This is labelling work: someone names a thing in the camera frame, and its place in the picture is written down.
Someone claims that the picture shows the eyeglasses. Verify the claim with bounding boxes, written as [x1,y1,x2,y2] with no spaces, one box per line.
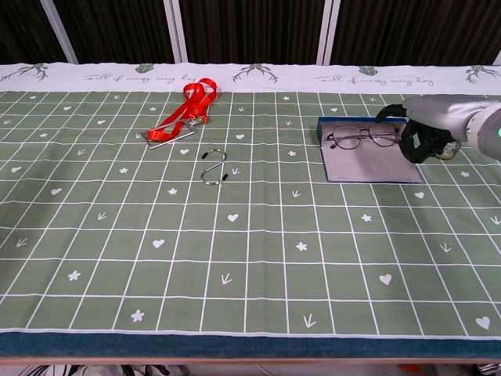
[325,124,404,150]

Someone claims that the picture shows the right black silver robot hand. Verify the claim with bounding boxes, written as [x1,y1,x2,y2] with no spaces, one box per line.
[375,95,483,165]

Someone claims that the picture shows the metal S hook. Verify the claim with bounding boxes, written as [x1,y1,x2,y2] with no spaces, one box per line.
[200,148,230,185]

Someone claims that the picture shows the green grid tablecloth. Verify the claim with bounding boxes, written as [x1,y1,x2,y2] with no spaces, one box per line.
[0,61,501,360]

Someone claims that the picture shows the blue floral glasses case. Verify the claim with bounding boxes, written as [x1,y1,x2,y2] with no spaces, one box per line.
[315,116,424,184]

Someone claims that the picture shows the orange lanyard with badge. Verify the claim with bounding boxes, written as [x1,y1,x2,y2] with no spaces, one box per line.
[139,77,221,150]

